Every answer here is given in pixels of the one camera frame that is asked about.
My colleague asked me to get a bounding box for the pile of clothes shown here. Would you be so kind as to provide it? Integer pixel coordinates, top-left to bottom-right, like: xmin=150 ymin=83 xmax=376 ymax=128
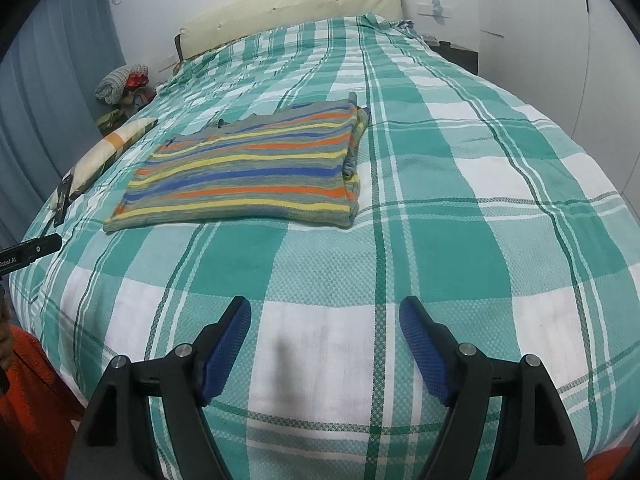
xmin=95 ymin=64 xmax=149 ymax=104

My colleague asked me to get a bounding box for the dark nightstand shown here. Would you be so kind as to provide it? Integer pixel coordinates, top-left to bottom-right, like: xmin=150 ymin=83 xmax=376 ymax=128
xmin=425 ymin=40 xmax=480 ymax=77

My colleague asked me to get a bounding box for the striped knit sweater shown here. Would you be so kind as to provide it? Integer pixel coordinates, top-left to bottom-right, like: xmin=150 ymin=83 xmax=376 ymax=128
xmin=103 ymin=91 xmax=371 ymax=233

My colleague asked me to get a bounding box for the green patterned cloth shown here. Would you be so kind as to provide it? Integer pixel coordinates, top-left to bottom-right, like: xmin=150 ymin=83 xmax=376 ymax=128
xmin=97 ymin=109 xmax=125 ymax=137

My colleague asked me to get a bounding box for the orange fleece cloth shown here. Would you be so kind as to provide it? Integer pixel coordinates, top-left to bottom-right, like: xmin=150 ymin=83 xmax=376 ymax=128
xmin=584 ymin=447 xmax=637 ymax=480
xmin=0 ymin=325 xmax=87 ymax=480

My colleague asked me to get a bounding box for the grey-blue curtain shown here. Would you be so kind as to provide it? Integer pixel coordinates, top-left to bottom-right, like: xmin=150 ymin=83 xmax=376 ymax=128
xmin=0 ymin=0 xmax=126 ymax=246

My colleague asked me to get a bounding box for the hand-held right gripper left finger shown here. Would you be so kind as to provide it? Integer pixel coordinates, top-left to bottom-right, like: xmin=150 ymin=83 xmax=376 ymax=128
xmin=75 ymin=296 xmax=252 ymax=480

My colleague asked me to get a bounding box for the green plaid blanket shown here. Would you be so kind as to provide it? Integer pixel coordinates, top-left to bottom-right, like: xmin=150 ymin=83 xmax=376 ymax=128
xmin=10 ymin=12 xmax=640 ymax=480

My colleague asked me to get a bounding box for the patterned beige pillow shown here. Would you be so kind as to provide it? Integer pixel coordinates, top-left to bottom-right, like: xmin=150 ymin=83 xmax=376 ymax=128
xmin=67 ymin=117 xmax=160 ymax=201

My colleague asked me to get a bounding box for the cream padded headboard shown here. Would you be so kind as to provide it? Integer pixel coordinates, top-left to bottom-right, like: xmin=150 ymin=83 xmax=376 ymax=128
xmin=174 ymin=0 xmax=403 ymax=63

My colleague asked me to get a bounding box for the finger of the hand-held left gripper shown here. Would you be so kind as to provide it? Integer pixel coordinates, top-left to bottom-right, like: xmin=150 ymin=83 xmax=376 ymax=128
xmin=17 ymin=234 xmax=63 ymax=266

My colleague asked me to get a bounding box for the white wardrobe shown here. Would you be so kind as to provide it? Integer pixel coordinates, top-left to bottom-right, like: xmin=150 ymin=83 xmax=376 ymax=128
xmin=475 ymin=0 xmax=640 ymax=196

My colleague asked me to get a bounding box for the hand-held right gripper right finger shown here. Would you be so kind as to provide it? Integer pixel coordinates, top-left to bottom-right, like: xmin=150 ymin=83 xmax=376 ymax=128
xmin=399 ymin=296 xmax=586 ymax=480

